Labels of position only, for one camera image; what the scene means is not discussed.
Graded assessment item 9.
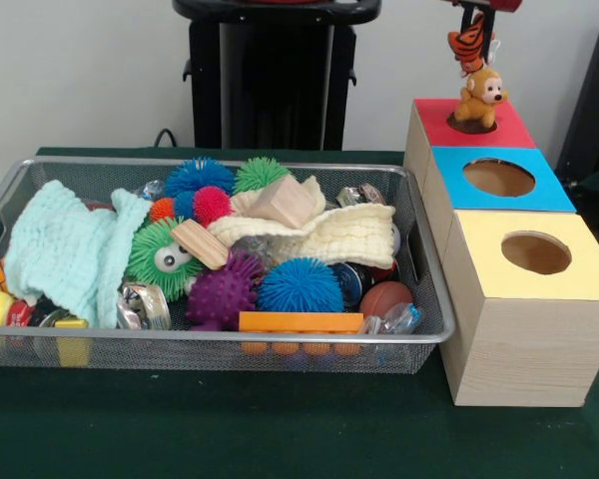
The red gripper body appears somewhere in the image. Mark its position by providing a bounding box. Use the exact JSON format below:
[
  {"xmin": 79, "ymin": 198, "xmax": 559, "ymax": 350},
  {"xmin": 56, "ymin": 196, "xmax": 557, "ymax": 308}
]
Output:
[{"xmin": 438, "ymin": 0, "xmax": 525, "ymax": 14}]

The wooden three-hole box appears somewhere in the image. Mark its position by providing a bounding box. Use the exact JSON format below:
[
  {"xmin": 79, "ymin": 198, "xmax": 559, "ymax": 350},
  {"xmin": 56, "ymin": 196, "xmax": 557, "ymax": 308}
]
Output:
[{"xmin": 402, "ymin": 98, "xmax": 599, "ymax": 409}]

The silver mesh bin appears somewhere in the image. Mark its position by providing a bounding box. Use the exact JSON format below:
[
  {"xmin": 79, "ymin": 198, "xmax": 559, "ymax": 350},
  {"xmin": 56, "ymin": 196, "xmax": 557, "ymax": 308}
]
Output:
[{"xmin": 0, "ymin": 155, "xmax": 456, "ymax": 376}]

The cream cloth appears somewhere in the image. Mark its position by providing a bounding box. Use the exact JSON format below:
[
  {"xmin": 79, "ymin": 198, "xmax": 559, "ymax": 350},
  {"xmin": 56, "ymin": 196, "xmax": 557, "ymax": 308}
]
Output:
[{"xmin": 207, "ymin": 174, "xmax": 398, "ymax": 268}]

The plain wooden wedge block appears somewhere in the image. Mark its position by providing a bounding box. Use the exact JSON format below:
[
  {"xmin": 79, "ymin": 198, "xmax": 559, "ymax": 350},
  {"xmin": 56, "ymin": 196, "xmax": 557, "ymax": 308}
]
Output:
[{"xmin": 252, "ymin": 174, "xmax": 317, "ymax": 232}]

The brown toy ball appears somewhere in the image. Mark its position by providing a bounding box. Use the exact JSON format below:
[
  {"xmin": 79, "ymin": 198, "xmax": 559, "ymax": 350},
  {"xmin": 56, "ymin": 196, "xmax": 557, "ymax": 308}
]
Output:
[{"xmin": 358, "ymin": 280, "xmax": 414, "ymax": 320}]

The blue spiky rubber ball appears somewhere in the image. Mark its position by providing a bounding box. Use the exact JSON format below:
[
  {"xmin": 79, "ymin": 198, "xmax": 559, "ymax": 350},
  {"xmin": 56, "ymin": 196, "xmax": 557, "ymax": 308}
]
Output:
[{"xmin": 256, "ymin": 256, "xmax": 346, "ymax": 315}]

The orange building brick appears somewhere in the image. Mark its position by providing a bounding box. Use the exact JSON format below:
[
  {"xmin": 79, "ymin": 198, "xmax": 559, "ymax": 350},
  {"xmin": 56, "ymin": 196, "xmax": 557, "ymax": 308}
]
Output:
[{"xmin": 238, "ymin": 310, "xmax": 366, "ymax": 357}]

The striped wooden block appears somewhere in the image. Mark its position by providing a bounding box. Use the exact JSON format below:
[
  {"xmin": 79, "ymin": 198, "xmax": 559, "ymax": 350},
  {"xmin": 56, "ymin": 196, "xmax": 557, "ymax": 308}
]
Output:
[{"xmin": 170, "ymin": 217, "xmax": 232, "ymax": 272}]

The purple spiky rubber ball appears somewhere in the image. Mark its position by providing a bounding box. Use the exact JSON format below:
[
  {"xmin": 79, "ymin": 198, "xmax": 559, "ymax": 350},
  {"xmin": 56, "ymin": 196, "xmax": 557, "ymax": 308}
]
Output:
[{"xmin": 184, "ymin": 248, "xmax": 267, "ymax": 332}]

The green spiky toy with eyes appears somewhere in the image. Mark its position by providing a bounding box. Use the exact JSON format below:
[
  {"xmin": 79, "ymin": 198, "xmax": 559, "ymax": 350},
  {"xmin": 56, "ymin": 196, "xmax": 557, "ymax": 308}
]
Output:
[{"xmin": 126, "ymin": 217, "xmax": 207, "ymax": 290}]

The mint green cloth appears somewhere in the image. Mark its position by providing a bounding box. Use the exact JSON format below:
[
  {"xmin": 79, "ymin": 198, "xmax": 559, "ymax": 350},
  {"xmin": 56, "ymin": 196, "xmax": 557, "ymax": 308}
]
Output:
[{"xmin": 3, "ymin": 179, "xmax": 154, "ymax": 329}]

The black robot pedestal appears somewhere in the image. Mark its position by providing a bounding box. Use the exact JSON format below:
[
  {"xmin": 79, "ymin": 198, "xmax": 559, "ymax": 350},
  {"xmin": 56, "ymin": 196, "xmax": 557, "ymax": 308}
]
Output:
[{"xmin": 172, "ymin": 0, "xmax": 383, "ymax": 152}]

